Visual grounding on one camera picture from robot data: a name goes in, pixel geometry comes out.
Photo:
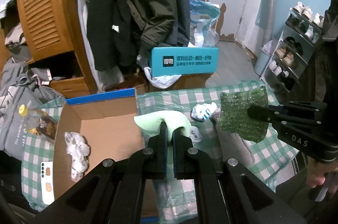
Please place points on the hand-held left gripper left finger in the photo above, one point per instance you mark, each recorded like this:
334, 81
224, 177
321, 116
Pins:
161, 144

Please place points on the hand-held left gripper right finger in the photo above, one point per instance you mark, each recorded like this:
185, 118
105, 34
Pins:
179, 150

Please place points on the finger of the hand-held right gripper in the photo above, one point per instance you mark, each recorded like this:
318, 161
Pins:
303, 106
260, 113

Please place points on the green glitter scouring pad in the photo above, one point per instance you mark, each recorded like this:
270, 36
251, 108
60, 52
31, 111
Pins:
237, 113

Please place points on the light green cloth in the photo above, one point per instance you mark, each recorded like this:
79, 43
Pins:
153, 121

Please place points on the white blue-striped sock bundle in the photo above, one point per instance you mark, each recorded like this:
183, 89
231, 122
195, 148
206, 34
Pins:
202, 111

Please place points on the blue-rimmed cardboard box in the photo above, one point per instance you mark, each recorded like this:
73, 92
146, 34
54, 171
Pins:
111, 129

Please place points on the white sock wad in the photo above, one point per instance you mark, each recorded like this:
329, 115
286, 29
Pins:
76, 150

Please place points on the person's right hand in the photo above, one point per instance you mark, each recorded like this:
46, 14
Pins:
315, 173

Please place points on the green checkered tablecloth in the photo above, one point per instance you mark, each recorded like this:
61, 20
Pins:
169, 102

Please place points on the person's dark clothing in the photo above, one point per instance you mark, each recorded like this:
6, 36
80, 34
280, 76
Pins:
324, 68

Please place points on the light blue bin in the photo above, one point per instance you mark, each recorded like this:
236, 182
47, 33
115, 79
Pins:
262, 62

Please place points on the rows of shoes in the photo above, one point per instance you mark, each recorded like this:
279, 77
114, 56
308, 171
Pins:
285, 55

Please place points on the small brown cardboard box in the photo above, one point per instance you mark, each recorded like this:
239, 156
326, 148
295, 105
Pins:
137, 86

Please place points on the grey shoe rack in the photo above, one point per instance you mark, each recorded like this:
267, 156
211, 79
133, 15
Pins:
299, 35

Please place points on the teal printed box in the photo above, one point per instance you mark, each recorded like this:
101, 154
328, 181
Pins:
184, 60

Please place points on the blue and white plastic bag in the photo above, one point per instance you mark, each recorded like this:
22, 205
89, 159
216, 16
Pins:
200, 20

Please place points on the white phone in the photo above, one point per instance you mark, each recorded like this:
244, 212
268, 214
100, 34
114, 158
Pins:
47, 181

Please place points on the yellow-capped oil bottle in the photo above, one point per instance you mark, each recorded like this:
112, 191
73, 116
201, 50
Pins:
39, 123

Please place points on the black hanging coat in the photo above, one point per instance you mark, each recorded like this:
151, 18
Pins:
105, 28

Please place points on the olive hanging jacket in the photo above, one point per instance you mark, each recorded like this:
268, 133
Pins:
153, 2

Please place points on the grey printed hoodie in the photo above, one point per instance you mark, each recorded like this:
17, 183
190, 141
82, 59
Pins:
15, 107

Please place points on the grey folded clothes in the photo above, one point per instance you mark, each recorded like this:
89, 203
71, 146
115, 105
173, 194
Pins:
17, 41

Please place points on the wooden louvered wardrobe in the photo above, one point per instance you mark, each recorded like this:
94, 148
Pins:
45, 2

